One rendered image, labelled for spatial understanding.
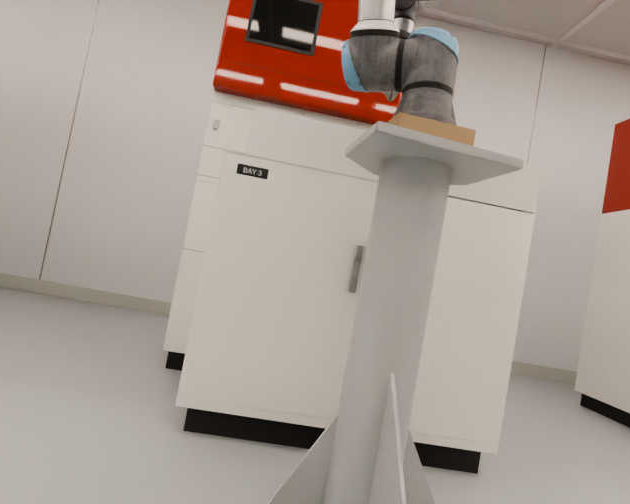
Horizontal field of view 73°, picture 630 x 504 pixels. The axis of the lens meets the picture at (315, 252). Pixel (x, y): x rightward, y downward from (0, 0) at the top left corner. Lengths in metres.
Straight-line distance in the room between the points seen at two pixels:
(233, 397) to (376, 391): 0.50
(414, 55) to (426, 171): 0.27
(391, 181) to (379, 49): 0.31
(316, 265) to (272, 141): 0.38
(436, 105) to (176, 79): 2.92
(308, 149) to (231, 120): 0.75
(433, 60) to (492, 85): 3.03
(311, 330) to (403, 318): 0.41
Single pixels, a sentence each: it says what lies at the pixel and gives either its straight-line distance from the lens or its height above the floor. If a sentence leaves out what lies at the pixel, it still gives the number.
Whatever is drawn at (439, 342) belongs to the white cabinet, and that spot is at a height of 0.38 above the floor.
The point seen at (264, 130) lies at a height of 0.90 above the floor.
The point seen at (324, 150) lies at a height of 0.88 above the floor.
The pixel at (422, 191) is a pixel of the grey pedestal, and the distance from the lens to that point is 0.94.
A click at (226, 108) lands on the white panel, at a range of 2.00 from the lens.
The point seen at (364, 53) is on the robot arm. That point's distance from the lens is 1.09.
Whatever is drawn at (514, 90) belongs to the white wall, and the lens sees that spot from 4.16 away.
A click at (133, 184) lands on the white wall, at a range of 3.58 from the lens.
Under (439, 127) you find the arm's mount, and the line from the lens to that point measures 0.97.
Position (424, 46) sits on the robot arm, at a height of 1.06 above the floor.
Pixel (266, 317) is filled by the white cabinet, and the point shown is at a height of 0.37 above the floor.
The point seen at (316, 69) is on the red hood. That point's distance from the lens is 2.01.
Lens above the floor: 0.52
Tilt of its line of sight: 3 degrees up
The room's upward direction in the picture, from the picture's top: 10 degrees clockwise
